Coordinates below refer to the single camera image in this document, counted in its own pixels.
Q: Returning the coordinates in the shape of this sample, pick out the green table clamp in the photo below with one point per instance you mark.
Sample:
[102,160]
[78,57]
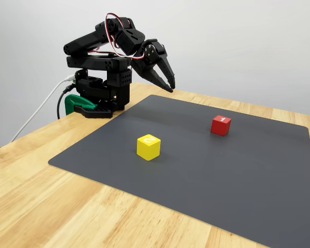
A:
[72,102]

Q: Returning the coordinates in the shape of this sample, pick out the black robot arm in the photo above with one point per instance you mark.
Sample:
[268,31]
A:
[87,42]

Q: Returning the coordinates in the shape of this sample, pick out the yellow cube with white digit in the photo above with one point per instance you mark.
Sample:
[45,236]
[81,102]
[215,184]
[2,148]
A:
[148,149]

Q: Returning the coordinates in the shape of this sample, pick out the red cube with white digit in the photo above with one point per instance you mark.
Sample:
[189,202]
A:
[219,127]

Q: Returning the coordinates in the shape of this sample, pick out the dark grey mat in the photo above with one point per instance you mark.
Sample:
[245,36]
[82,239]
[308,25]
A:
[196,180]

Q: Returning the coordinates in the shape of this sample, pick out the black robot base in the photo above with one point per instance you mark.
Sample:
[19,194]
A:
[90,86]

